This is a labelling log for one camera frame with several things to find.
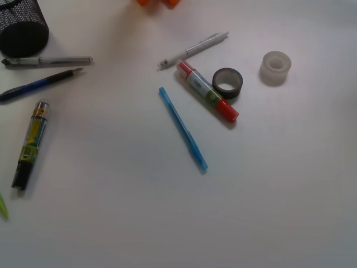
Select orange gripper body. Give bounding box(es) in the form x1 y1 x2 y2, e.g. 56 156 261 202
136 0 181 8

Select black tape roll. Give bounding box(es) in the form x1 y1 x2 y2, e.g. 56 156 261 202
212 68 243 99

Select clear tape roll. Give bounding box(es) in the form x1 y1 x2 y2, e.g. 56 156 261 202
259 51 292 87

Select white click pen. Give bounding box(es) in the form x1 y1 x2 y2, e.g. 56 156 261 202
157 32 229 70

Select light blue pen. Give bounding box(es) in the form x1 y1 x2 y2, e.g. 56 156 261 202
159 87 208 171

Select silver grey pen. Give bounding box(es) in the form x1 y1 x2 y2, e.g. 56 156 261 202
1 56 93 69

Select black mesh pen holder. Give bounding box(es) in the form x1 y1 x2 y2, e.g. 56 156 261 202
1 0 50 58

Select dark blue ballpoint pen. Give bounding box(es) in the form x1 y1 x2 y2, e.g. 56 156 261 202
1 68 84 102

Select red highlighter marker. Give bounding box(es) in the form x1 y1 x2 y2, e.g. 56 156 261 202
176 60 239 123

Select green black marker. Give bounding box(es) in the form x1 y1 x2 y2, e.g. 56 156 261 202
11 99 50 191

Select green mechanical pencil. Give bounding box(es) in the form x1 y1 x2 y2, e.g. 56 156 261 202
0 194 8 220

